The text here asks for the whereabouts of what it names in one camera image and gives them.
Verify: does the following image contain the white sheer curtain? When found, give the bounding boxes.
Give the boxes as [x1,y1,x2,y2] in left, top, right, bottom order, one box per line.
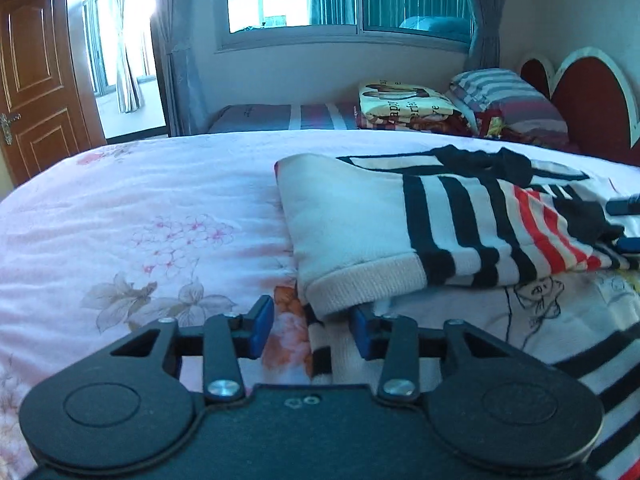
[112,0,152,114]

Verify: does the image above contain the folded printed blanket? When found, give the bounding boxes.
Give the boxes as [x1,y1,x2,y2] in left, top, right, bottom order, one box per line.
[357,79,477,136]

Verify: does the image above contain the red printed cloth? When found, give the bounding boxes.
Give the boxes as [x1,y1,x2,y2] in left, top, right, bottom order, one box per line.
[472,112,582,155]

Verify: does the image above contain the pink floral bedsheet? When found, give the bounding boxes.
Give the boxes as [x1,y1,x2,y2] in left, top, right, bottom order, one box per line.
[0,130,640,480]

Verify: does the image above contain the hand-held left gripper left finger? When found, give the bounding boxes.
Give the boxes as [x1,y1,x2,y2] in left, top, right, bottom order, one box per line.
[109,295,275,404]

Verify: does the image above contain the striped knit sweater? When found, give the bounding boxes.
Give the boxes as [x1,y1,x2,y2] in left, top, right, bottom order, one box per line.
[274,144,640,480]

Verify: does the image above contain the striped pillow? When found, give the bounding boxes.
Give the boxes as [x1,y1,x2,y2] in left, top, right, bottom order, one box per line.
[446,67,571,138]

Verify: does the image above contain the large sliding window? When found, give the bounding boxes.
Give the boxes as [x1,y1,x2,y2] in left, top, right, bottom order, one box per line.
[215,0,477,55]

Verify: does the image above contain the brown wooden door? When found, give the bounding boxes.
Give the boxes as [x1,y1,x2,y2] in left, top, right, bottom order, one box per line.
[0,0,107,187]

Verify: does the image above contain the striped purple bed sheet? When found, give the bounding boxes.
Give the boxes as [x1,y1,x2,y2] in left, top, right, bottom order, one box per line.
[207,102,362,135]

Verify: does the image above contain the metal door handle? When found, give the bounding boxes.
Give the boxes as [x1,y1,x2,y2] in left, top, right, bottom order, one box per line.
[0,112,22,147]

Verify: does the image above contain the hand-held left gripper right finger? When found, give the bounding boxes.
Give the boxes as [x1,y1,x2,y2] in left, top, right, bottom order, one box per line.
[349,304,517,404]

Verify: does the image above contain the red heart-shaped headboard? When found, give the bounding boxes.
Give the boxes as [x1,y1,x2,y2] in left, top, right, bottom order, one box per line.
[517,47,640,168]

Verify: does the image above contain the side room window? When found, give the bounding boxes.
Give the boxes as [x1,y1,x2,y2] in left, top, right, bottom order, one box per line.
[81,0,157,99]

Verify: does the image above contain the grey curtain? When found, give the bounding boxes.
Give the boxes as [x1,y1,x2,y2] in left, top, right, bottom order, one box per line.
[467,0,515,72]
[150,0,210,137]

